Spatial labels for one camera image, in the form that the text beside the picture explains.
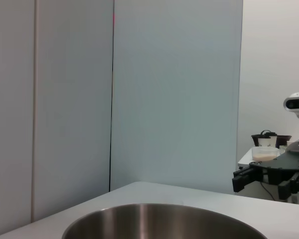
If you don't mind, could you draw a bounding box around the stainless steel mixing bowl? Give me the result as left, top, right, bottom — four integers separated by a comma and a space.
61, 203, 269, 239

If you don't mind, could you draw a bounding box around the dark brown rectangular container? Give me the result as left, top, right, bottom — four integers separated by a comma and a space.
273, 135, 293, 147

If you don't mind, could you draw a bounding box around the black pot with handle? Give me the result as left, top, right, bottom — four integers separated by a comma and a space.
251, 129, 278, 147

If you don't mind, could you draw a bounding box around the white side table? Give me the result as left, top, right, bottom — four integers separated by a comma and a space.
237, 148, 290, 168

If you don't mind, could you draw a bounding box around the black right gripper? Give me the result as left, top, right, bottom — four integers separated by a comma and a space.
232, 150, 299, 200

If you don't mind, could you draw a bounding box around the white paper cup black lid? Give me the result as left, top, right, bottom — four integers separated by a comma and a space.
258, 135, 272, 147

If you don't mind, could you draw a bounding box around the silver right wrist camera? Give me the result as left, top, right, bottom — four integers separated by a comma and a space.
283, 91, 299, 152

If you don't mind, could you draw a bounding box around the clear plastic tub of rice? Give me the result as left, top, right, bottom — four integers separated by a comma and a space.
252, 146, 277, 162

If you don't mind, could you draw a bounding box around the thin black hanging cable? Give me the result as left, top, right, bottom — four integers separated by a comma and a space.
260, 182, 277, 201

